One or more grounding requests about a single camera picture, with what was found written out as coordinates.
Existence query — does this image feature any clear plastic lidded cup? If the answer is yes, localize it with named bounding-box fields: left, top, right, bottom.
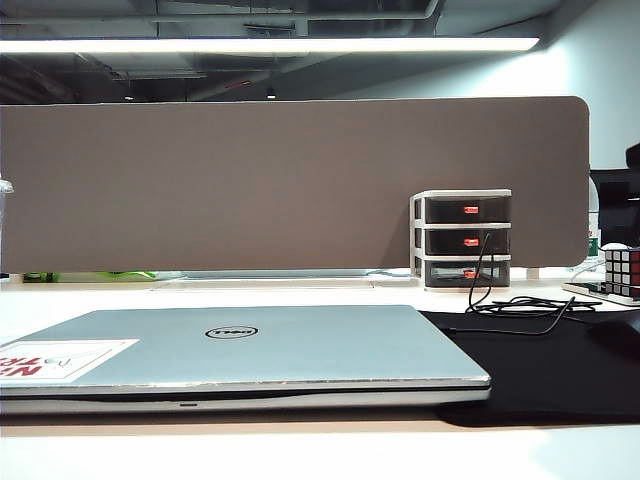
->
left=0, top=178, right=15, bottom=275

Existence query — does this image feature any silver Dell laptop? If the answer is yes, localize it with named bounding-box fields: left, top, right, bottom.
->
left=0, top=304, right=492, bottom=416

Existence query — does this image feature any brown fabric desk divider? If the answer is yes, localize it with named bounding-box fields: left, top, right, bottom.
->
left=0, top=95, right=591, bottom=275

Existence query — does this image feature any bright green object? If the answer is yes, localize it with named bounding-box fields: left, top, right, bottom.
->
left=102, top=269, right=157, bottom=282

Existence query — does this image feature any long linear ceiling light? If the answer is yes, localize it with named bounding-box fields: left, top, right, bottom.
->
left=0, top=37, right=541, bottom=54

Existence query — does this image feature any black mouse pad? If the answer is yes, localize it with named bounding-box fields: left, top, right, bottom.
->
left=417, top=307, right=640, bottom=429

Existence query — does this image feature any white red-lettered sticker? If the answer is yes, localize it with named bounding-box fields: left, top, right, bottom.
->
left=0, top=338, right=141, bottom=386

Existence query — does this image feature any clear bottle with green label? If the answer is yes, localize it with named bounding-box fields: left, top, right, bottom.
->
left=585, top=174, right=601, bottom=261

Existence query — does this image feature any black monitor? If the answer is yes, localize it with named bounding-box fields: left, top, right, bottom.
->
left=589, top=168, right=640, bottom=249

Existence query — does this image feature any black Rubik's cube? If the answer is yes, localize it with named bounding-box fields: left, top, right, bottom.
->
left=603, top=247, right=640, bottom=300

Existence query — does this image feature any black computer mouse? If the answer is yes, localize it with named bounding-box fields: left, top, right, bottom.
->
left=585, top=317, right=640, bottom=361

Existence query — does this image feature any white drawer organizer frame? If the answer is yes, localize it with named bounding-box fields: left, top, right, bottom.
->
left=408, top=188, right=513, bottom=293

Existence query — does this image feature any dark drawer with red handle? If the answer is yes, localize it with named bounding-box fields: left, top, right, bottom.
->
left=423, top=260, right=511, bottom=288
left=423, top=196, right=511, bottom=224
left=423, top=228, right=511, bottom=256

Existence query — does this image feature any thin black cable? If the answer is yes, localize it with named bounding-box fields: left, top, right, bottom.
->
left=449, top=230, right=604, bottom=337

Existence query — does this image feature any white cable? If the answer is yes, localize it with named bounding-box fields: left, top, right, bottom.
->
left=567, top=257, right=606, bottom=275

